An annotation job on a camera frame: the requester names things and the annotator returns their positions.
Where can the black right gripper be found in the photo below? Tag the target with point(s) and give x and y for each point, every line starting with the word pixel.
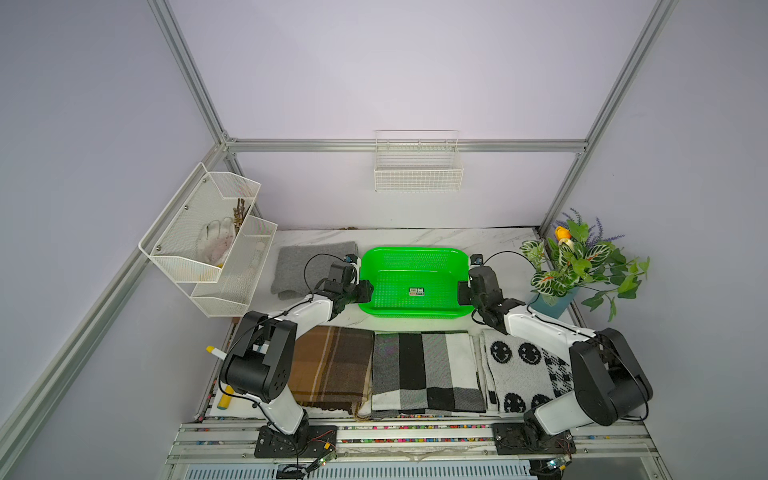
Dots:
pixel 462 288

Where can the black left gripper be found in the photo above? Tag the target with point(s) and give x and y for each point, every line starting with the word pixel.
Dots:
pixel 365 293

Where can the brown plaid scarf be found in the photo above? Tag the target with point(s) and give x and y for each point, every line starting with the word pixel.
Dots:
pixel 331 368

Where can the smiley face scarf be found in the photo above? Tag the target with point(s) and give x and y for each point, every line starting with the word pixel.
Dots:
pixel 519 375

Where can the black white checked scarf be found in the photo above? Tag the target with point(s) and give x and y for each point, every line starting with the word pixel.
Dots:
pixel 430 373

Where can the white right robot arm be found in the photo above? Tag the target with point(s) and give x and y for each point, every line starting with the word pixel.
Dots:
pixel 608 381

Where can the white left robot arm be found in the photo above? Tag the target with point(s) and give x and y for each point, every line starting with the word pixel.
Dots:
pixel 258 363

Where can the grey folded scarf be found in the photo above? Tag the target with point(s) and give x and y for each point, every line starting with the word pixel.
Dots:
pixel 299 267

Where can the green plastic basket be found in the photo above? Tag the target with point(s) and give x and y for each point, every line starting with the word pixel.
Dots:
pixel 418 282

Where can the artificial plant in blue vase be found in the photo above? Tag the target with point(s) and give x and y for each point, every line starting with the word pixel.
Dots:
pixel 579 256

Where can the white glove in shelf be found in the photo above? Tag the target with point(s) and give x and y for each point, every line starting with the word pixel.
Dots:
pixel 215 241

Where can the yellow spray bottle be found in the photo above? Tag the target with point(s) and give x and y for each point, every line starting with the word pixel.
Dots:
pixel 227 392

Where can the small white wire basket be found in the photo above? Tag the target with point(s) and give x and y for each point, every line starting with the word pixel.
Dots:
pixel 417 161

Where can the white wire wall shelf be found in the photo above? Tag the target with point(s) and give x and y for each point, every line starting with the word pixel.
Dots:
pixel 170 243

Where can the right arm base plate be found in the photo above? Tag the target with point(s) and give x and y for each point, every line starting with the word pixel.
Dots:
pixel 522 439

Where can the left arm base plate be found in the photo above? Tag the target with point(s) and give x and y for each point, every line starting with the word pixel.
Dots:
pixel 308 442

